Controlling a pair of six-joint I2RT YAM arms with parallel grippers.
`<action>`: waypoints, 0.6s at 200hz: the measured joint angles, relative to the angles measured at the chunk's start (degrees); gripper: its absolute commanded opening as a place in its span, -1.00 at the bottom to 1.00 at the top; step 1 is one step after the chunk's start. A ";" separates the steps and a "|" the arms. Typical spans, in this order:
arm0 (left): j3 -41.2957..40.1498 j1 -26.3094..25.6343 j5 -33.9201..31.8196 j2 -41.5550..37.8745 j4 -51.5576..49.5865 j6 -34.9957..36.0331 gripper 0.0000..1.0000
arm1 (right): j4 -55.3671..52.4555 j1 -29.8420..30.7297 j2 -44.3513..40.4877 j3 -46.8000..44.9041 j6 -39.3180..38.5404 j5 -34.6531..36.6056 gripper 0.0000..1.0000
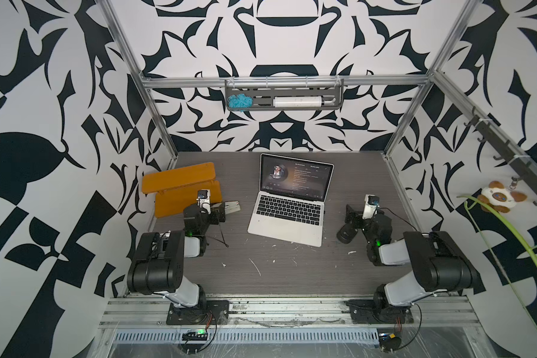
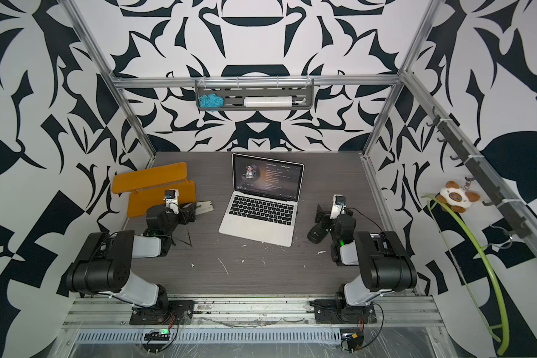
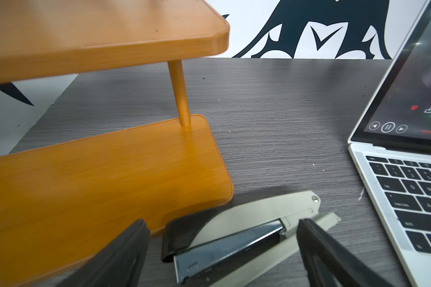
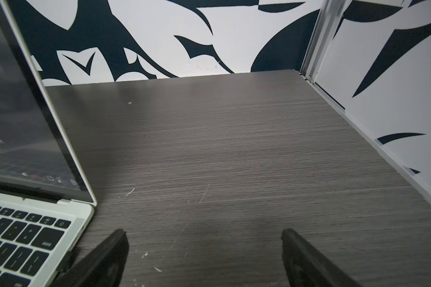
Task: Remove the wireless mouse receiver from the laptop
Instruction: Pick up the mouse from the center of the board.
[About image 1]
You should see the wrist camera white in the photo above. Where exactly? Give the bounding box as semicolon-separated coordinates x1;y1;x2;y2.
362;194;380;219
197;189;211;214

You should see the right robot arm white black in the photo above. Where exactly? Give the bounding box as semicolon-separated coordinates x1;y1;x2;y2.
337;205;481;316

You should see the right round black controller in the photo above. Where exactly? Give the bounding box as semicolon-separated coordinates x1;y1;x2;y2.
379;333;402;352

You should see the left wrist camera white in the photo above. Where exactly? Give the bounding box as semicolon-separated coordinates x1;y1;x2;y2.
197;189;211;214

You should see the green hoop tube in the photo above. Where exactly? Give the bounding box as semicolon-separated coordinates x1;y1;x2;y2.
457;194;537;332

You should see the orange lower board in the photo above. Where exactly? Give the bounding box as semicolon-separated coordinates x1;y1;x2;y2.
155;180;223;219

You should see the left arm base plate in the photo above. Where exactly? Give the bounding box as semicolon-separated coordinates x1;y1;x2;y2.
166;300;230;326

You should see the beige black stapler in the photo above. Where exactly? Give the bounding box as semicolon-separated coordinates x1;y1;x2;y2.
225;201;241;215

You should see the teal scrubber ball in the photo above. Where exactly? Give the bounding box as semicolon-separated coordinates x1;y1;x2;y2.
228;93;254;110

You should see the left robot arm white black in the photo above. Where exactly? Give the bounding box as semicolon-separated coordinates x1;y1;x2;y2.
126;201;227;312

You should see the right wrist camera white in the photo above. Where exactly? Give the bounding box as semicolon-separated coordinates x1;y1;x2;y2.
362;194;380;219

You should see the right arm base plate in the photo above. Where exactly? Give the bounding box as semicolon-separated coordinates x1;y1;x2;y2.
345;299;414;325

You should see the left controller board green LED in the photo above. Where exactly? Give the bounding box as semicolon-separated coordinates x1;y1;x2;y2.
181;329;209;342

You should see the orange upper board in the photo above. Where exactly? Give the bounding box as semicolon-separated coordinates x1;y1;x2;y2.
142;162;216;194

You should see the silver laptop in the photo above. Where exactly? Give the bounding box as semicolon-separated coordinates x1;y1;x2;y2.
248;153;334;248

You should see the brown white plush toy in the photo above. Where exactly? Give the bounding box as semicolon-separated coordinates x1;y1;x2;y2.
477;180;527;213

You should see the white roll on shelf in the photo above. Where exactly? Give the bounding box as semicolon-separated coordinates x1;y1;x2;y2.
273;96;323;108

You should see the grey wall shelf rack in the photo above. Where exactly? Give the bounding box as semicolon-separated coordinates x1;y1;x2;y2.
224;78;345;112

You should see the black hook rail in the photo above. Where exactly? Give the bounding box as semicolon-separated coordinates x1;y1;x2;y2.
464;107;537;207

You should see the orange board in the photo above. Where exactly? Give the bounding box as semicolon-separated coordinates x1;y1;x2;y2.
142;162;216;194
155;180;223;219

